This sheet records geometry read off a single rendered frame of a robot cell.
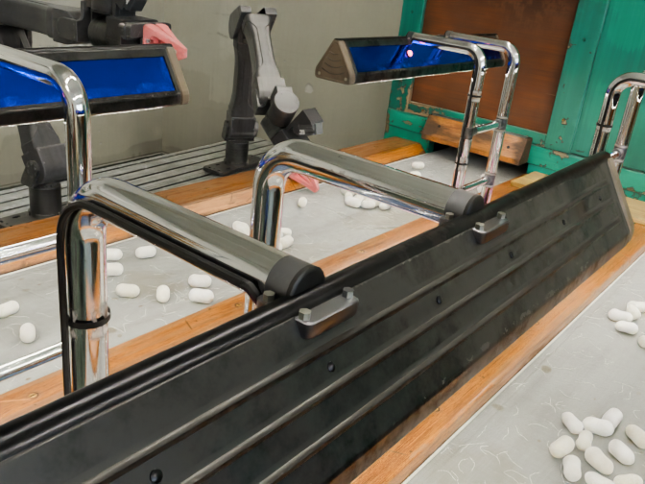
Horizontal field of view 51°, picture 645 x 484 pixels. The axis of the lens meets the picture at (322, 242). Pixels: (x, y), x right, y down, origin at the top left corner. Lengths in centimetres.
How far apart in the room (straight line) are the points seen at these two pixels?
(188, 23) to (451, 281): 339
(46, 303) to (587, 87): 134
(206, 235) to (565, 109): 158
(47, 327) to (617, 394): 77
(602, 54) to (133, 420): 166
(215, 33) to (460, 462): 300
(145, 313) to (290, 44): 239
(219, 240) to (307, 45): 292
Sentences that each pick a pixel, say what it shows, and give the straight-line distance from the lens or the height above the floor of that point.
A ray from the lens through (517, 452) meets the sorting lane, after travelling 84.
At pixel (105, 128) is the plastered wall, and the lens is 366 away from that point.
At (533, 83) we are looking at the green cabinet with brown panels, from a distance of 187.
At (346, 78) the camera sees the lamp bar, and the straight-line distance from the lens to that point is 117.
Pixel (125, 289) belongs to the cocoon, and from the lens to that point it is 104.
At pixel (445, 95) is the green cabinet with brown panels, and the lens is 198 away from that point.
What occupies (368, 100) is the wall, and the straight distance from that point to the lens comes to 304.
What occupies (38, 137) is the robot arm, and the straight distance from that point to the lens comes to 145.
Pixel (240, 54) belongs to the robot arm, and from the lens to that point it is 177.
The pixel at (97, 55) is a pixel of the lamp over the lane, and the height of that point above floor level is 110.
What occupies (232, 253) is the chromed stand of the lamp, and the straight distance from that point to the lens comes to 29.
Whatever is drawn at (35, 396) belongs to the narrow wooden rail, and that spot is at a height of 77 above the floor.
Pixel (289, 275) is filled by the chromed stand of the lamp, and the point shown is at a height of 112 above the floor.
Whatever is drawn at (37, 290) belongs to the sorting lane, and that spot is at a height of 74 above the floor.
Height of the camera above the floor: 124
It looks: 23 degrees down
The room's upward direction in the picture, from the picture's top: 7 degrees clockwise
